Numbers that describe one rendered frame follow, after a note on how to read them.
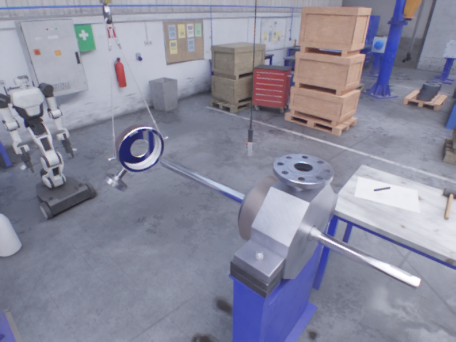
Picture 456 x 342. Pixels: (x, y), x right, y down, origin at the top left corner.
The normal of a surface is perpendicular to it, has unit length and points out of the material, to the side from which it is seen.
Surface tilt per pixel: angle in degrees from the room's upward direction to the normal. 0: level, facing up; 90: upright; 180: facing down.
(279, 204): 45
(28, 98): 90
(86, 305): 0
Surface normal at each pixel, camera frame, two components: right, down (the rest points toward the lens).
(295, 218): -0.46, -0.33
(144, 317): 0.00, -0.86
